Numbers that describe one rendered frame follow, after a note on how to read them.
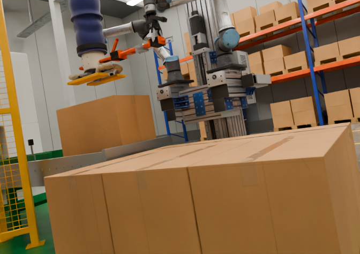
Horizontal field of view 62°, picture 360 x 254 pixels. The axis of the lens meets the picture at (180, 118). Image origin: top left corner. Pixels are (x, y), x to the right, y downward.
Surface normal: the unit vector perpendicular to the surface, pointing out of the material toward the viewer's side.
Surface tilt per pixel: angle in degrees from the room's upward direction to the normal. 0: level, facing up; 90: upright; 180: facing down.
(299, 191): 90
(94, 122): 90
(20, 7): 90
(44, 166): 90
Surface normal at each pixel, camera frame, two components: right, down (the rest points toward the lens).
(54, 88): 0.77, -0.15
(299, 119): -0.64, 0.09
